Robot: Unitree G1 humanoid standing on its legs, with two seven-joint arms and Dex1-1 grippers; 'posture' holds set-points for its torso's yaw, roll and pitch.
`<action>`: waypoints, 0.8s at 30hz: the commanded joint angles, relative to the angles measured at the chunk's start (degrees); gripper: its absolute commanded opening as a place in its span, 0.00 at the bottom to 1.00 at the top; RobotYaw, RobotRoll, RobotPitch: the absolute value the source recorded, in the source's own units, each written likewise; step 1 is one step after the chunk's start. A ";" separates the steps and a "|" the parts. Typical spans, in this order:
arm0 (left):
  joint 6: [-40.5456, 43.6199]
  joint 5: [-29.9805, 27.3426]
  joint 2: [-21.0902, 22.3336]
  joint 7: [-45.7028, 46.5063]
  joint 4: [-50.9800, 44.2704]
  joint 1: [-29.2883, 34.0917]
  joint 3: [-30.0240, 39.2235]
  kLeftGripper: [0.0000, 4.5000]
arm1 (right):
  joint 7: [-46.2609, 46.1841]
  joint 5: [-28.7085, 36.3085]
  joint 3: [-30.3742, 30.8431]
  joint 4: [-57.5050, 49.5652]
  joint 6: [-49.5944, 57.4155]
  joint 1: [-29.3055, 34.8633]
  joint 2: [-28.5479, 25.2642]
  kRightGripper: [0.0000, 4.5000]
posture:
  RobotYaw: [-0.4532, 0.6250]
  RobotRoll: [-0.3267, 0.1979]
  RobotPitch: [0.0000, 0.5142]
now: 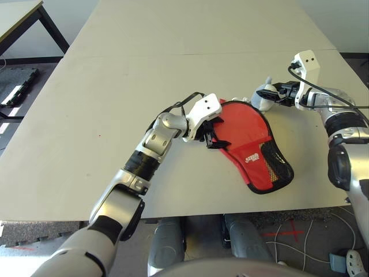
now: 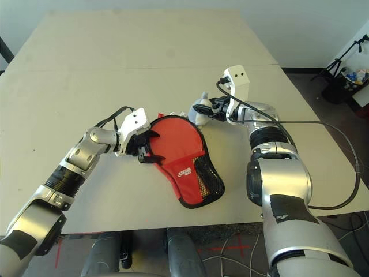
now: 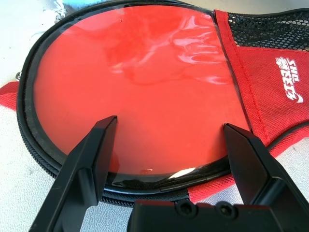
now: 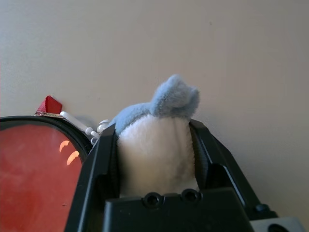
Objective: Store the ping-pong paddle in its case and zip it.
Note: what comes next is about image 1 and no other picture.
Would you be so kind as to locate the red table tennis paddle case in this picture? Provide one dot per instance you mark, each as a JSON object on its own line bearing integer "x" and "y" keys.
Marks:
{"x": 245, "y": 127}

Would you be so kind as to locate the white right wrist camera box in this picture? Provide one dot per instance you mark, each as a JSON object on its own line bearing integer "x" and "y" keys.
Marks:
{"x": 308, "y": 63}

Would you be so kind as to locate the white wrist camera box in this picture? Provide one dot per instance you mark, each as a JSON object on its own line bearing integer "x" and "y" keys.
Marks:
{"x": 308, "y": 63}
{"x": 206, "y": 106}

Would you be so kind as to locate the black-legged side table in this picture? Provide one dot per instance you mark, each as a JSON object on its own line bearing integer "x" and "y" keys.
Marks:
{"x": 53, "y": 29}

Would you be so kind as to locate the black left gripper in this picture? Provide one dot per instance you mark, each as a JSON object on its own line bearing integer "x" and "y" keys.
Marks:
{"x": 209, "y": 132}

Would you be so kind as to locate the grey robot leg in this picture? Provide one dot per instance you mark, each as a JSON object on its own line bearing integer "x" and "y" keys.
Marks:
{"x": 248, "y": 239}
{"x": 167, "y": 245}

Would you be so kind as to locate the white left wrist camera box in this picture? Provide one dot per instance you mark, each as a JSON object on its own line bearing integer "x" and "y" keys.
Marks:
{"x": 206, "y": 106}

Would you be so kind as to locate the blue-grey floor box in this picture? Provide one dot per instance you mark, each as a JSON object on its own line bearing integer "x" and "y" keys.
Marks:
{"x": 337, "y": 262}

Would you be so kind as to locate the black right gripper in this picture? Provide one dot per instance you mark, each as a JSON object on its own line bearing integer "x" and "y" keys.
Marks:
{"x": 289, "y": 93}

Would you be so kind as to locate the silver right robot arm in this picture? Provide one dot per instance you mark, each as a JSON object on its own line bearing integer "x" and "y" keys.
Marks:
{"x": 346, "y": 121}

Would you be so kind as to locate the grey left robot leg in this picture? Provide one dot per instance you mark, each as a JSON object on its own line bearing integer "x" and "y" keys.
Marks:
{"x": 167, "y": 245}

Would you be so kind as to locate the grey right robot leg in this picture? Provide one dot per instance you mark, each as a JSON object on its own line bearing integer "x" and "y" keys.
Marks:
{"x": 248, "y": 239}

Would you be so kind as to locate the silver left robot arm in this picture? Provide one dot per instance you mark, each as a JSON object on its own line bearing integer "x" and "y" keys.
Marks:
{"x": 155, "y": 138}

